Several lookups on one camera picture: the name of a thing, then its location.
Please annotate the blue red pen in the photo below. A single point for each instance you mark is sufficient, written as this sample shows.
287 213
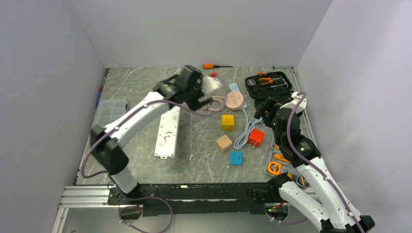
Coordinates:
100 92

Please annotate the wooden cube plug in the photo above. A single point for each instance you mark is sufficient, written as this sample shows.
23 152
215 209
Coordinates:
224 143

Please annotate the orange handled screwdriver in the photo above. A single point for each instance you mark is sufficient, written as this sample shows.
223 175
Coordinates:
213 66

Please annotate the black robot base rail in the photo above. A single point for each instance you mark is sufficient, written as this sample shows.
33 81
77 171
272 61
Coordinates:
202 198

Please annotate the yellow plug adapter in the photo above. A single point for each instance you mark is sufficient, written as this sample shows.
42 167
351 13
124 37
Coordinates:
227 123

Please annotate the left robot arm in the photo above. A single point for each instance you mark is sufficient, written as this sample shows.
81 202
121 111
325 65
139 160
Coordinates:
107 142

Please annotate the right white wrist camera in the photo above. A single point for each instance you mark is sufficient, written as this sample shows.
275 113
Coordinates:
298 102

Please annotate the black tool case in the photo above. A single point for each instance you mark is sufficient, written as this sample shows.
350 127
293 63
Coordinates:
271 84

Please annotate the grey tool tray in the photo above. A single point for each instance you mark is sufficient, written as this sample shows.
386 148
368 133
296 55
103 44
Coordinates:
276 155

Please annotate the red cube adapter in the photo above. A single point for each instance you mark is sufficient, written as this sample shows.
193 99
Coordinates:
255 138

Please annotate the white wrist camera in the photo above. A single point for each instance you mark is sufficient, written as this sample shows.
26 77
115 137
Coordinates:
298 102
211 83

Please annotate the orange tape measure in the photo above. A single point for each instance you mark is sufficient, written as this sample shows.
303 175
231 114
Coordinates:
274 168

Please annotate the pink round plug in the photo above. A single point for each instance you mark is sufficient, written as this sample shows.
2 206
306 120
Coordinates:
234 100

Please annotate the white power strip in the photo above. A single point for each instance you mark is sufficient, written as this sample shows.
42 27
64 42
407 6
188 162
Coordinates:
166 142

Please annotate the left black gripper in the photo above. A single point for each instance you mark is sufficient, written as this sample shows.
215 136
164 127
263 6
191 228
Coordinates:
196 104

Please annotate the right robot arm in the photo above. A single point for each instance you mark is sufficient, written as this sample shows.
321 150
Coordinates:
333 212

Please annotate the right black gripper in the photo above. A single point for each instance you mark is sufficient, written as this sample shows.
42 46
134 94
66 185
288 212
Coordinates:
269 105

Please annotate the blue power strip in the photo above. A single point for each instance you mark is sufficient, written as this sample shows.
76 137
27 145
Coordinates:
234 87

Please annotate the clear plastic screw box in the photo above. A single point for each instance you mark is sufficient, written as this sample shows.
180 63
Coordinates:
109 111

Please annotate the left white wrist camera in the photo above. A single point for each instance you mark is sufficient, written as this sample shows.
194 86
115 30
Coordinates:
211 83

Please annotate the small blue plug adapter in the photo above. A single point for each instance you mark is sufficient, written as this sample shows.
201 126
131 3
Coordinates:
237 158

